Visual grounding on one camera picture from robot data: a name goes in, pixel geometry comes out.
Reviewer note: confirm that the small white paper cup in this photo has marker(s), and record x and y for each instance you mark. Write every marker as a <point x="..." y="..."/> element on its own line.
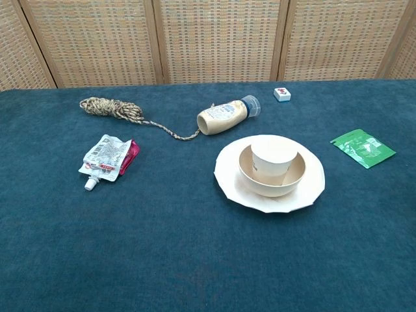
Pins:
<point x="273" y="159"/>

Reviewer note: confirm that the beige bowl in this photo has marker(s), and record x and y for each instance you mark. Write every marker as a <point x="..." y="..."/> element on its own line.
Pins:
<point x="269" y="189"/>

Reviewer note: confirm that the cream mayonnaise squeeze bottle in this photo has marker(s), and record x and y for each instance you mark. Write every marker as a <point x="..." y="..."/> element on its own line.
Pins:
<point x="221" y="116"/>

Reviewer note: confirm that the white mahjong tile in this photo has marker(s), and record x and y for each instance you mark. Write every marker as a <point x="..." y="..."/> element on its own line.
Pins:
<point x="282" y="93"/>

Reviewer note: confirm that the teal tablecloth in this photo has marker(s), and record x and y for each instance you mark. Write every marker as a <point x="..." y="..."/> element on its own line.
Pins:
<point x="162" y="243"/>

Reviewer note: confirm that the white red spout pouch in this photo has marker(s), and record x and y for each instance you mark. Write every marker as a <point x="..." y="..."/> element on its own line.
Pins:
<point x="105" y="156"/>

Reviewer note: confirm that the white scalloped plate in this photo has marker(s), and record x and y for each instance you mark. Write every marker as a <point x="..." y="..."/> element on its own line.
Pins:
<point x="312" y="188"/>

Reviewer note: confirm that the woven rattan screen panel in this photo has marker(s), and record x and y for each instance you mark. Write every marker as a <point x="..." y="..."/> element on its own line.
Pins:
<point x="338" y="39"/>
<point x="217" y="42"/>
<point x="94" y="42"/>
<point x="16" y="55"/>
<point x="404" y="61"/>

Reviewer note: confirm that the green foil sachet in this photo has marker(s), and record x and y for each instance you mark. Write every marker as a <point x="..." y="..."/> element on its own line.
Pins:
<point x="362" y="148"/>

